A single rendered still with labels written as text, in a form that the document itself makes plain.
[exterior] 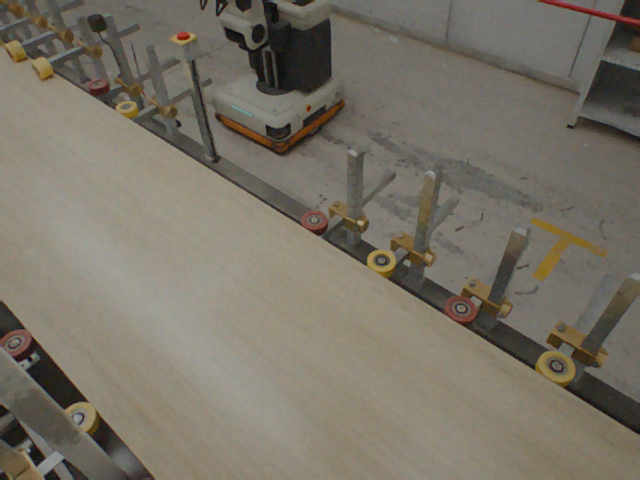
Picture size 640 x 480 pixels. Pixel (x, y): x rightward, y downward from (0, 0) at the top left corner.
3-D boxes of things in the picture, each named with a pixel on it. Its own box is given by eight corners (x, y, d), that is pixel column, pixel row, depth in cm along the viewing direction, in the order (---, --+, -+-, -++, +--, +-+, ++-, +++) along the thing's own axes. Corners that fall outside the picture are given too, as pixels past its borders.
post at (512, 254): (479, 328, 154) (520, 219, 118) (490, 334, 152) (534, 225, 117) (473, 335, 152) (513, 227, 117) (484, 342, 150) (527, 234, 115)
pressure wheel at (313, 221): (328, 253, 156) (328, 227, 147) (303, 253, 156) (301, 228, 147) (328, 234, 161) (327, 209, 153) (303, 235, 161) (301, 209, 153)
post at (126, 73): (142, 113, 232) (106, 10, 196) (146, 116, 230) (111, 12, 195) (136, 117, 230) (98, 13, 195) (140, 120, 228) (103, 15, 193)
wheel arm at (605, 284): (600, 279, 144) (606, 270, 141) (612, 285, 142) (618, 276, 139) (533, 387, 123) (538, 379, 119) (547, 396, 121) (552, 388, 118)
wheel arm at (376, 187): (388, 176, 180) (389, 167, 177) (396, 180, 179) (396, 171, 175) (307, 246, 159) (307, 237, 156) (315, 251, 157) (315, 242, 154)
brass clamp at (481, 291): (469, 285, 147) (472, 275, 143) (512, 310, 141) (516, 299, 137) (458, 298, 144) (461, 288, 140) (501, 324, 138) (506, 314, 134)
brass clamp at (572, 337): (554, 328, 134) (560, 318, 130) (605, 357, 127) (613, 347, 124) (544, 343, 131) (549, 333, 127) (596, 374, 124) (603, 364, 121)
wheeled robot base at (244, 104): (280, 80, 374) (277, 49, 356) (347, 109, 345) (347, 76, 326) (213, 122, 340) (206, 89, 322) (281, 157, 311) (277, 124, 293)
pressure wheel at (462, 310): (466, 347, 131) (475, 324, 123) (436, 339, 133) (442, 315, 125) (471, 323, 136) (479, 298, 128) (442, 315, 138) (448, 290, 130)
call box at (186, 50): (190, 51, 176) (185, 30, 171) (202, 57, 173) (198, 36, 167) (174, 59, 173) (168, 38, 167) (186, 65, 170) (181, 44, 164)
